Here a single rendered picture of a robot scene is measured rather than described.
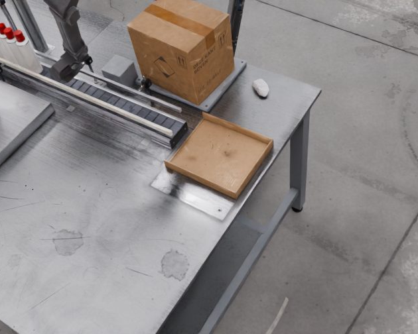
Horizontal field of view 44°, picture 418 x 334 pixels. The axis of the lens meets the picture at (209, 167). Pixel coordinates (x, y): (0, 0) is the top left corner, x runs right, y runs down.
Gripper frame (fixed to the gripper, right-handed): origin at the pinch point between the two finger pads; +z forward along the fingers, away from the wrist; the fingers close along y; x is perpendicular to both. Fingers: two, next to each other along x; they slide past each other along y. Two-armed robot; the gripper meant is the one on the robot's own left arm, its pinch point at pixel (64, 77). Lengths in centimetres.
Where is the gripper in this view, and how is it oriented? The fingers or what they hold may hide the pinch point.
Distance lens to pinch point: 217.8
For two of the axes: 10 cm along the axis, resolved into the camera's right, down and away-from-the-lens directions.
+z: -4.4, 2.3, 8.7
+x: 7.2, 6.7, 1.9
